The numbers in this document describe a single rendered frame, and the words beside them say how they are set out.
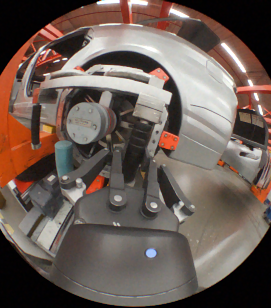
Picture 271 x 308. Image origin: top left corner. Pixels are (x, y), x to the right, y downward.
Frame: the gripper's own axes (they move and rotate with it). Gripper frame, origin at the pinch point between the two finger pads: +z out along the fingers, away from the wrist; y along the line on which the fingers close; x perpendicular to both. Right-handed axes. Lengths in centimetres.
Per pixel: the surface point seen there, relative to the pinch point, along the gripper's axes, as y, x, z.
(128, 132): -4.4, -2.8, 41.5
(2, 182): -60, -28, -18
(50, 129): -63, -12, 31
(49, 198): -40, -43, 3
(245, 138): 321, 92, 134
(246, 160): 223, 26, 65
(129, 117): -6.8, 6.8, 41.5
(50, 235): -43, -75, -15
